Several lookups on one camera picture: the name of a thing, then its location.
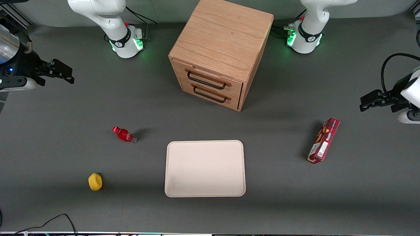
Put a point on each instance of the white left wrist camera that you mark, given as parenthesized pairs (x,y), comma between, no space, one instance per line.
(408,117)

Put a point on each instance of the beige rectangular tray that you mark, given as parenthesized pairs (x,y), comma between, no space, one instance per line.
(205,168)

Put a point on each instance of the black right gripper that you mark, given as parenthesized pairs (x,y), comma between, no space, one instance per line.
(29,62)

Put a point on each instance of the yellow lemon toy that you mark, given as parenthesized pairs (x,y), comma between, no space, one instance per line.
(95,182)

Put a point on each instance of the red tartan shortbread box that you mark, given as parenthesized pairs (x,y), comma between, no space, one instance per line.
(323,141)

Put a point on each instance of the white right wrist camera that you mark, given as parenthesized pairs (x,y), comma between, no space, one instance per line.
(19,84)

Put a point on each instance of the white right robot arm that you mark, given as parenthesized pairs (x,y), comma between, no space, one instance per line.
(108,19)

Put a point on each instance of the wooden drawer cabinet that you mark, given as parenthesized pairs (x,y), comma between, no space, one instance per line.
(223,32)

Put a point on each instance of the red plastic bottle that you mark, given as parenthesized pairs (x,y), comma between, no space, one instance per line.
(124,134)

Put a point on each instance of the aluminium frame profile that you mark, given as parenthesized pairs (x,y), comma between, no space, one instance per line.
(13,11)
(415,14)

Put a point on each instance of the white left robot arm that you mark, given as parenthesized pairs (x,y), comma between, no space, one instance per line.
(310,29)

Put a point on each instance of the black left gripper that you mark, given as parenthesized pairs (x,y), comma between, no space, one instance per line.
(394,94)

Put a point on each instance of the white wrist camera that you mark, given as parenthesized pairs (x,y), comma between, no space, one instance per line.
(19,84)
(408,117)

